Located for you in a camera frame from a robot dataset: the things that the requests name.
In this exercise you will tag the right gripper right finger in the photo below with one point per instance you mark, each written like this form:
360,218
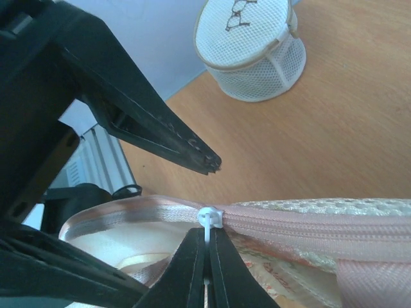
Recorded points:
231,283

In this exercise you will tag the floral mesh laundry bag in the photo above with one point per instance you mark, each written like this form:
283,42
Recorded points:
335,252

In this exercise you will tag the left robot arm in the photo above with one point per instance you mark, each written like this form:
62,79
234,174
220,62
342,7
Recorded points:
80,205

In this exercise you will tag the white round mesh laundry bag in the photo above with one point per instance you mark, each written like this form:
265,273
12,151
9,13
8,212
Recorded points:
251,48

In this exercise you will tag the white zipper pull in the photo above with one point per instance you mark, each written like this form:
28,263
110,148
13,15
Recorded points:
209,218

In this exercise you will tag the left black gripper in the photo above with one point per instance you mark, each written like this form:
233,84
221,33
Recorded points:
37,87

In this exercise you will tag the aluminium mounting rail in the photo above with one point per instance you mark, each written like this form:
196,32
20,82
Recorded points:
100,160

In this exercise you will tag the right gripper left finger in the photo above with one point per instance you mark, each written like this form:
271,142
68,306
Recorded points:
182,283

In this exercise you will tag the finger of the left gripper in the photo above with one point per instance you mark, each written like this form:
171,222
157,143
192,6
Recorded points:
121,98
40,265

